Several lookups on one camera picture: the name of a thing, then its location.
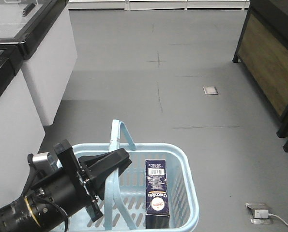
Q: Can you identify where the dark blue cookie box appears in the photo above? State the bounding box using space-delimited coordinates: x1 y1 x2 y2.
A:
145 159 170 229

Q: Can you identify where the open steel floor socket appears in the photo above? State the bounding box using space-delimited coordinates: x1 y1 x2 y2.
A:
245 203 273 225

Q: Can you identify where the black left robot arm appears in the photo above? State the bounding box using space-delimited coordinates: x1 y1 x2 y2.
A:
0 140 132 232

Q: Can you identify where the white shelf base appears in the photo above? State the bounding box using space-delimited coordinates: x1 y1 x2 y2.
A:
68 0 250 11

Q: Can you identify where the white power adapter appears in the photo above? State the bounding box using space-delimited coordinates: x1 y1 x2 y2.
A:
252 209 269 219

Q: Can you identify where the white power cable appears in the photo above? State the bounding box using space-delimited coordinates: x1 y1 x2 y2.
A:
268 213 288 232

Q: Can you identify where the far black wooden display stand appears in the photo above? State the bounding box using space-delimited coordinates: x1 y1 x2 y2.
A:
232 0 288 138

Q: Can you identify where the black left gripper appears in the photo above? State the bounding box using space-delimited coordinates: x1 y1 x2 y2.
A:
30 139 132 222

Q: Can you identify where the white chest freezer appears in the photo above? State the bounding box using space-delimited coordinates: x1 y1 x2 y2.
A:
0 45 45 208
0 0 77 126

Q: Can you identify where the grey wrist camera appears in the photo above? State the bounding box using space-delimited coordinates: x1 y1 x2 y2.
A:
28 152 58 175

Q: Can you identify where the far steel floor socket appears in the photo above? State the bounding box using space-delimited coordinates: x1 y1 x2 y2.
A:
203 86 218 95

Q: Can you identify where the near white chest freezer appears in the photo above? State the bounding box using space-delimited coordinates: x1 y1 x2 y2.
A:
0 45 45 208

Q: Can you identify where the far white chest freezer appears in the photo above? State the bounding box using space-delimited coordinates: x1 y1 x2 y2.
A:
0 0 77 126

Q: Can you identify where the light blue shopping basket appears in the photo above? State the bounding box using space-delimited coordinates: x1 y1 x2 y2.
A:
68 119 199 232

